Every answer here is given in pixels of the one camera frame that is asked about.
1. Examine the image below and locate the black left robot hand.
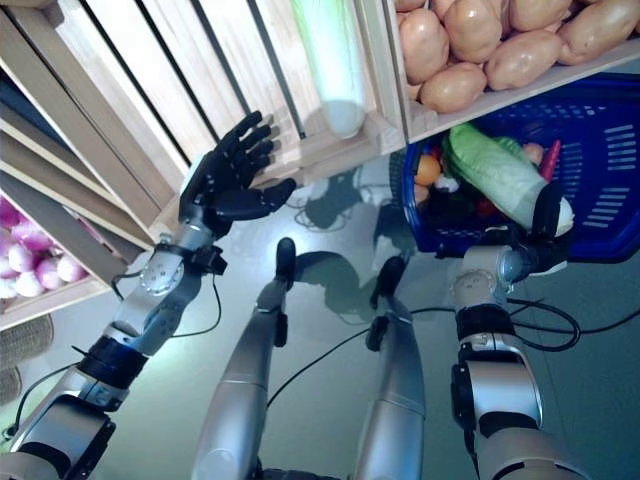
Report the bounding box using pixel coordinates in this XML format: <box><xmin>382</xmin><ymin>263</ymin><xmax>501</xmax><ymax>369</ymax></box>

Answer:
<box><xmin>177</xmin><ymin>110</ymin><xmax>299</xmax><ymax>236</ymax></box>

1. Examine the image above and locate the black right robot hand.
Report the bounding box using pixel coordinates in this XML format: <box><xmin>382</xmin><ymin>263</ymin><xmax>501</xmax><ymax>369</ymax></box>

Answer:
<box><xmin>482</xmin><ymin>184</ymin><xmax>574</xmax><ymax>279</ymax></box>

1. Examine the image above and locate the napa cabbage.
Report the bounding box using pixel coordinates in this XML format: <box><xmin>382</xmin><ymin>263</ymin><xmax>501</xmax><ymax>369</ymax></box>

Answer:
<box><xmin>442</xmin><ymin>122</ymin><xmax>576</xmax><ymax>236</ymax></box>
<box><xmin>289</xmin><ymin>0</ymin><xmax>370</xmax><ymax>140</ymax></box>

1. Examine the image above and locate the blue plastic shopping basket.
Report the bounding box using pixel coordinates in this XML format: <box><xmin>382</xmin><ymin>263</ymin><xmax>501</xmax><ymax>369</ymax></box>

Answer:
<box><xmin>402</xmin><ymin>72</ymin><xmax>640</xmax><ymax>264</ymax></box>

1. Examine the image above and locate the woven wicker basket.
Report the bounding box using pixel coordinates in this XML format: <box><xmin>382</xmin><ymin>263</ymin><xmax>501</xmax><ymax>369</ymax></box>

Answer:
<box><xmin>0</xmin><ymin>314</ymin><xmax>55</xmax><ymax>399</ymax></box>

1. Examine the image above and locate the red toy chili pepper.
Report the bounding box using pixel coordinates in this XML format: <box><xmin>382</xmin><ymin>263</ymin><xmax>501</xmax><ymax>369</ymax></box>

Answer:
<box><xmin>539</xmin><ymin>139</ymin><xmax>562</xmax><ymax>181</ymax></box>

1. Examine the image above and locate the light wooden slatted crate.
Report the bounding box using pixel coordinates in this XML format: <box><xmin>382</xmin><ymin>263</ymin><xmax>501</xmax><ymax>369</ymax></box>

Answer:
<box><xmin>0</xmin><ymin>189</ymin><xmax>146</xmax><ymax>331</ymax></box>
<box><xmin>382</xmin><ymin>0</ymin><xmax>640</xmax><ymax>144</ymax></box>
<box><xmin>0</xmin><ymin>0</ymin><xmax>409</xmax><ymax>251</ymax></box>

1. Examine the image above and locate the orange toy fruit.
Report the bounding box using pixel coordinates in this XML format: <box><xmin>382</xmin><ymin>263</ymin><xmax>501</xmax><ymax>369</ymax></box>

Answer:
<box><xmin>417</xmin><ymin>155</ymin><xmax>444</xmax><ymax>187</ymax></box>

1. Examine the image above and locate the silver left robot leg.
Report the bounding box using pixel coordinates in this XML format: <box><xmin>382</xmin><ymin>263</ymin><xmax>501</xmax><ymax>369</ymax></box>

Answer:
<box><xmin>192</xmin><ymin>237</ymin><xmax>299</xmax><ymax>480</ymax></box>

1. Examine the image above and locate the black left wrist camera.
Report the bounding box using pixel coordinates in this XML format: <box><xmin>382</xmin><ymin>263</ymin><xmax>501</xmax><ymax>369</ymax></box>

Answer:
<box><xmin>187</xmin><ymin>245</ymin><xmax>229</xmax><ymax>276</ymax></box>

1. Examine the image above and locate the wooden display shelf frame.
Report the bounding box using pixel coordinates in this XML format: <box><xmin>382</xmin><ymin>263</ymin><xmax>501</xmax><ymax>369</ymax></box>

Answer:
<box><xmin>0</xmin><ymin>74</ymin><xmax>161</xmax><ymax>251</ymax></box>

